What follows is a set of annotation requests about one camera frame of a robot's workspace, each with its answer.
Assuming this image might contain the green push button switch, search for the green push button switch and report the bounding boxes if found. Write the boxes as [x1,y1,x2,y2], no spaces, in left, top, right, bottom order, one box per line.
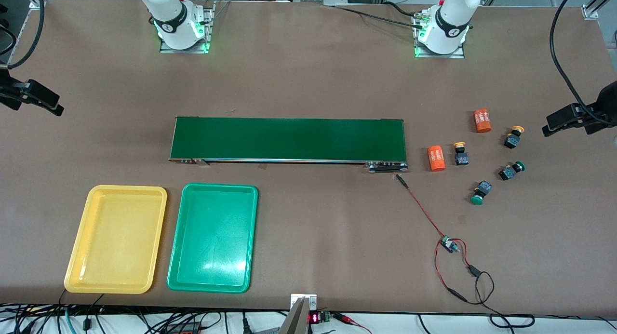
[498,161,526,181]
[470,181,493,206]

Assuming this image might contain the orange cylinder with white print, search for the orange cylinder with white print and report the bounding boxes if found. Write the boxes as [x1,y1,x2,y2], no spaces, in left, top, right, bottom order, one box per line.
[428,145,445,172]
[473,108,492,133]

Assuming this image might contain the yellow plastic tray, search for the yellow plastic tray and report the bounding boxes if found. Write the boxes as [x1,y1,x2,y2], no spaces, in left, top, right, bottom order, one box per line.
[64,185,168,294]

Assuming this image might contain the green plastic tray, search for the green plastic tray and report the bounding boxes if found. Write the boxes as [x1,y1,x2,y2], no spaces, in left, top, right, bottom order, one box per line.
[167,183,259,294]

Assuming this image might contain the green conveyor belt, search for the green conveyor belt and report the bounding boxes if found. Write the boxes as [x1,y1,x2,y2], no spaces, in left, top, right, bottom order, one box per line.
[169,116,409,174]

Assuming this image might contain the red alligator clip lead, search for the red alligator clip lead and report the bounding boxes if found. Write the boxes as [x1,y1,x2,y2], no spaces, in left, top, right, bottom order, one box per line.
[333,312,372,334]

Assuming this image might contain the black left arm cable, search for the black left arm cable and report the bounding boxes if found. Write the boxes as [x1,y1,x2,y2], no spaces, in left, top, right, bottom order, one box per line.
[550,0,617,125]

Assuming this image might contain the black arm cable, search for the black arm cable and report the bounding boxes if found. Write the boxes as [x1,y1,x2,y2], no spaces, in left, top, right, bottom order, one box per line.
[0,0,46,69]
[550,0,617,125]

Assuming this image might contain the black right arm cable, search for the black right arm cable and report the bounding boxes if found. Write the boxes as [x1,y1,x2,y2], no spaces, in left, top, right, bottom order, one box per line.
[0,0,46,69]

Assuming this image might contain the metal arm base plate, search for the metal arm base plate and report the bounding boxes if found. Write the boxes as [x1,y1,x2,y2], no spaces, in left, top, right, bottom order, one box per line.
[414,11,466,59]
[160,1,213,54]

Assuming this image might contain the red black conveyor wire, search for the red black conveyor wire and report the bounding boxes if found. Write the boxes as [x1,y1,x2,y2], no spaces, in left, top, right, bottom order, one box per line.
[395,174,451,243]

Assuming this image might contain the red black supply wire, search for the red black supply wire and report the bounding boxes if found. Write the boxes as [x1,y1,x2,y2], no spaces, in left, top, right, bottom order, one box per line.
[434,238,536,331]

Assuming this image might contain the black table cable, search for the black table cable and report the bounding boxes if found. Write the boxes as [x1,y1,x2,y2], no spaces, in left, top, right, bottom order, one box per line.
[333,0,427,32]

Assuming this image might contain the tangled black cable bundle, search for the tangled black cable bundle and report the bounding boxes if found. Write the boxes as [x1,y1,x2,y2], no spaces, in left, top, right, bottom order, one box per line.
[0,303,290,334]

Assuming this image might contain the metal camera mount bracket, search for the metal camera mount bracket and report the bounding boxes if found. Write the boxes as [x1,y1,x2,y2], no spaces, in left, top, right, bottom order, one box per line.
[279,294,317,334]

